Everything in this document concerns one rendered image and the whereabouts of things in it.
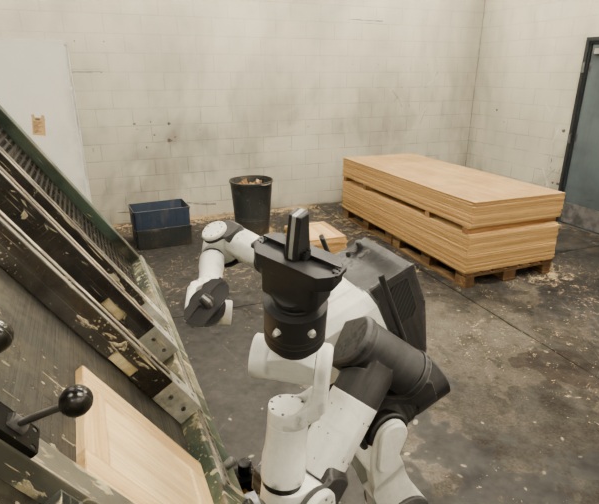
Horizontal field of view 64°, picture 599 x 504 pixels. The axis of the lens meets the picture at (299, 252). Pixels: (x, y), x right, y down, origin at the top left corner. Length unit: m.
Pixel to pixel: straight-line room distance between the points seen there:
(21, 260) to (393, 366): 0.81
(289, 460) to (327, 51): 6.30
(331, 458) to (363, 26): 6.52
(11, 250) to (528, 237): 4.27
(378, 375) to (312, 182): 6.10
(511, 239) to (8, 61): 4.51
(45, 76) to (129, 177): 1.93
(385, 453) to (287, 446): 0.55
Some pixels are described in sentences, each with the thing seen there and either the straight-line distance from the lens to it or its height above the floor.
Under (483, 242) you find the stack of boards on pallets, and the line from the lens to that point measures 4.47.
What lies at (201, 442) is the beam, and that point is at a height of 0.90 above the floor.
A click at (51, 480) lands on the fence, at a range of 0.75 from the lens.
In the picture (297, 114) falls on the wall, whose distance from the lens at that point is 6.68.
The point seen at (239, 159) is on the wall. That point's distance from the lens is 6.50.
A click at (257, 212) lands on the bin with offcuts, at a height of 0.31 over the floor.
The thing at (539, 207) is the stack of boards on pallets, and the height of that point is 0.67.
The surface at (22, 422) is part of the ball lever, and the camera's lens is 0.71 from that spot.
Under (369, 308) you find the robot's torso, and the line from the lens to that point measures 0.99.
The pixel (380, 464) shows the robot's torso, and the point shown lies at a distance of 1.32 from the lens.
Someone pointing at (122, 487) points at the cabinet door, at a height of 1.16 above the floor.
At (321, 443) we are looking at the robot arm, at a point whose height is 1.21.
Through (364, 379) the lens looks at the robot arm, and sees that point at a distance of 0.87.
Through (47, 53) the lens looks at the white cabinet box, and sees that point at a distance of 4.83.
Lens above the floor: 1.80
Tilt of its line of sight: 20 degrees down
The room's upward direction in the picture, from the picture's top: straight up
